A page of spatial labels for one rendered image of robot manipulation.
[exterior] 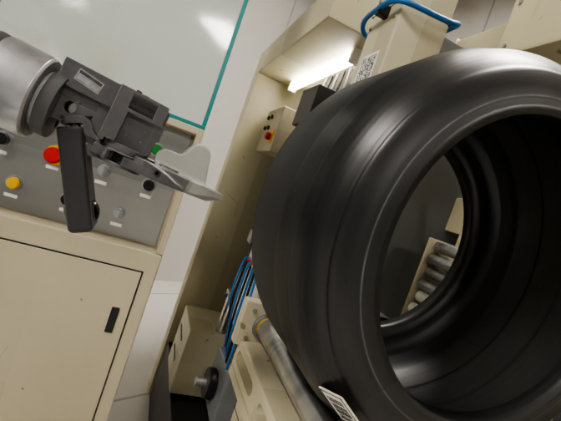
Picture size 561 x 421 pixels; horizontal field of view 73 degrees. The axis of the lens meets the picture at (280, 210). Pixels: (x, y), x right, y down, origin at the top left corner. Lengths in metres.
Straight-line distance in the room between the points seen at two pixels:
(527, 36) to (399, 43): 0.27
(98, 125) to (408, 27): 0.69
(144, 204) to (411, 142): 0.85
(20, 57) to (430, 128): 0.41
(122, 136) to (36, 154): 0.73
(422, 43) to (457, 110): 0.50
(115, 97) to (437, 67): 0.36
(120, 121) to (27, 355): 0.91
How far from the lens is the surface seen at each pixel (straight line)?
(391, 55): 0.91
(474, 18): 4.49
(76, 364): 1.24
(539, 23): 1.03
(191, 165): 0.45
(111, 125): 0.43
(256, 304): 0.80
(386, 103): 0.45
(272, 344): 0.74
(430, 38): 0.97
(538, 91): 0.55
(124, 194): 1.13
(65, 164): 0.46
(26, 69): 0.45
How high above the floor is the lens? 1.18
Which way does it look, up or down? 3 degrees down
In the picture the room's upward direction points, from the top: 19 degrees clockwise
